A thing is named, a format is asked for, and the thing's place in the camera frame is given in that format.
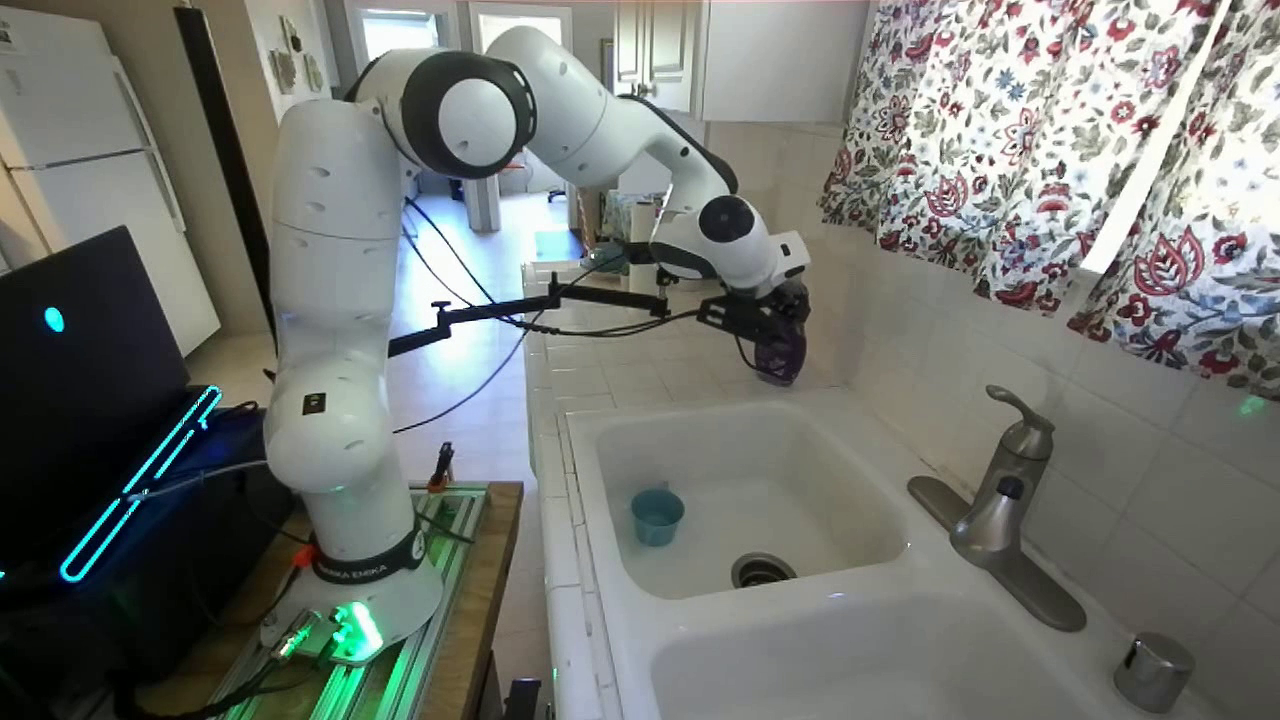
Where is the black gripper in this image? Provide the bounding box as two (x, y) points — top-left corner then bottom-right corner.
(699, 275), (813, 351)

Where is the purple floral dish soap bottle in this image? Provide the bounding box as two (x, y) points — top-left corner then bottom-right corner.
(743, 315), (813, 391)

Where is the white double basin sink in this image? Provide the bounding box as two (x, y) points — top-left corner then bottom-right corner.
(555, 395), (1213, 720)

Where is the metal sink drain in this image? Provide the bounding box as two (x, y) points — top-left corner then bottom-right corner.
(729, 547), (801, 591)

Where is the brushed metal sink faucet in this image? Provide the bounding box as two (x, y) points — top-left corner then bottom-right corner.
(905, 379), (1091, 637)

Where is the round metal sink knob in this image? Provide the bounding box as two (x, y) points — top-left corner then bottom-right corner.
(1112, 628), (1200, 714)

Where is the blue plastic cup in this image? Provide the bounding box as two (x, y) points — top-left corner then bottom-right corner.
(629, 484), (687, 553)

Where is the floral print window curtain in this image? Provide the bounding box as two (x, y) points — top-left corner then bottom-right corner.
(815, 0), (1280, 405)

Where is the black table clamp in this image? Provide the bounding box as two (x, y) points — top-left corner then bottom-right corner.
(423, 437), (458, 495)

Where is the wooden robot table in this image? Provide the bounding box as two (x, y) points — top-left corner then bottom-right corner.
(133, 476), (527, 720)

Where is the metal robot mounting plate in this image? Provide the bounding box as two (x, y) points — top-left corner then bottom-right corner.
(212, 484), (490, 720)

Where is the black tall panel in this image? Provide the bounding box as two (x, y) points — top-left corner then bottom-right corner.
(171, 2), (279, 335)

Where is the white refrigerator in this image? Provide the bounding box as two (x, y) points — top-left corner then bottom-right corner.
(0, 2), (223, 358)

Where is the black jointed camera arm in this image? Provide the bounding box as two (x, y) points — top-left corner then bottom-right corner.
(382, 281), (674, 358)

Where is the black floor cable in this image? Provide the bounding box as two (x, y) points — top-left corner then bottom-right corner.
(392, 197), (536, 440)

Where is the white wall picture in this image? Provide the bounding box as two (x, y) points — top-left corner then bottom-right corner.
(238, 0), (337, 121)

